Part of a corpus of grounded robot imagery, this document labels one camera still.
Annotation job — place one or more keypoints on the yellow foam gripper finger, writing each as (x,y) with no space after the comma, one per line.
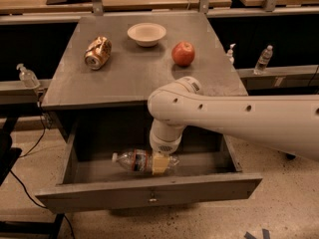
(160,163)

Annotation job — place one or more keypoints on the clear plastic water bottle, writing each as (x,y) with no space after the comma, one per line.
(139,160)

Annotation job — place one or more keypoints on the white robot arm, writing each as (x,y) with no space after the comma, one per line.
(286,123)

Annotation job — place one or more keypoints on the metal drawer knob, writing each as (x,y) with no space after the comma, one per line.
(153,198)

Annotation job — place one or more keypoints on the open grey top drawer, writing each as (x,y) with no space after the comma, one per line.
(208,169)

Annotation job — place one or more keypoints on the small white pump bottle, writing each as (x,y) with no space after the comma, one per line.
(230,53)

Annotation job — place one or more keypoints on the background water bottle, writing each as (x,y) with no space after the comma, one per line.
(263,60)

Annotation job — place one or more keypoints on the left hand sanitizer bottle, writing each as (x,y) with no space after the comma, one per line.
(28,77)

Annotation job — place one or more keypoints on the grey cabinet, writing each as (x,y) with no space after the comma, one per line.
(133,72)

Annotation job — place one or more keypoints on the red apple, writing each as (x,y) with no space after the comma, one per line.
(183,53)

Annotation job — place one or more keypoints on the crushed gold soda can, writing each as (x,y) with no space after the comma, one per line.
(98,52)

